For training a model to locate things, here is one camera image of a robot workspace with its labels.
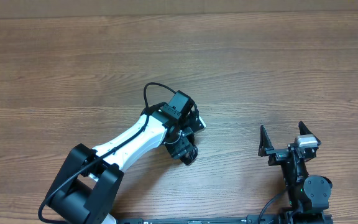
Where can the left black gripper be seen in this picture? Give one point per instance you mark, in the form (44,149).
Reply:
(180,147)

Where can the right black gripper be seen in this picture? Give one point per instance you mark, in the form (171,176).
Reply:
(278,155)

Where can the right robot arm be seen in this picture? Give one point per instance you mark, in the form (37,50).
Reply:
(308,194)

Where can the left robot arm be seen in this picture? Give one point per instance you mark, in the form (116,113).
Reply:
(86,185)

